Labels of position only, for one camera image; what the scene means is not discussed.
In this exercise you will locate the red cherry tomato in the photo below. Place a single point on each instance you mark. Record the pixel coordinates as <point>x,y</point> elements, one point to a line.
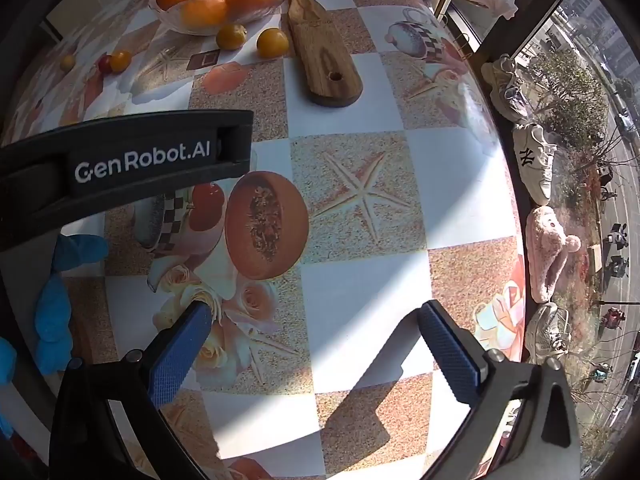
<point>103,63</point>

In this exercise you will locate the white sneaker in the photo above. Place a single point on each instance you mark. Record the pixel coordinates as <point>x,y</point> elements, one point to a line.
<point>535,160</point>

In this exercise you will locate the beige sneaker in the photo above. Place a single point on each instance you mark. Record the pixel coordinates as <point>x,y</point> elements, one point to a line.
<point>506,85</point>

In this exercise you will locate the person's left hand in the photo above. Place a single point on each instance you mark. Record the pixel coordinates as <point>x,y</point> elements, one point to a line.
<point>54,315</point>

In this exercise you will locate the pink fluffy slipper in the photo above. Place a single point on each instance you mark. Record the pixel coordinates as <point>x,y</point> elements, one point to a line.
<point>547,250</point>

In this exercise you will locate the wooden cutting board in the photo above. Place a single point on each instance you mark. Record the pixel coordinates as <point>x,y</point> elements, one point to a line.
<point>320,45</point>

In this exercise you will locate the tan longan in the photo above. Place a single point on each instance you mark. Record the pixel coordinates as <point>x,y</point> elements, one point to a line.
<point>67,62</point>

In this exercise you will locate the yellow cherry tomato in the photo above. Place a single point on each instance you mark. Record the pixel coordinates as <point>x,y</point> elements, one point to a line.
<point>231,36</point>
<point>272,42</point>
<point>120,60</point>

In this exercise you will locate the printed checkered tablecloth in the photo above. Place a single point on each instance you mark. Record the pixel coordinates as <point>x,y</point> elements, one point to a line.
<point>350,120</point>

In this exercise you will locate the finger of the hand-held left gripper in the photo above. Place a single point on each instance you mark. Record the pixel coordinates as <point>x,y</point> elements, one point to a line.
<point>150,132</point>

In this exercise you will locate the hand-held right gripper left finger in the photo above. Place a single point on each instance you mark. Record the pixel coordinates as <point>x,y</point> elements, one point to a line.
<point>181,352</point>

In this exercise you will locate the grey mesh sneaker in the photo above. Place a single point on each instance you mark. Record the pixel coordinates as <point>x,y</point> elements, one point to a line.
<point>547,332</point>

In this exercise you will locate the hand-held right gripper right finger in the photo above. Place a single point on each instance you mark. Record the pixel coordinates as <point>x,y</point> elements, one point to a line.
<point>450,350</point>

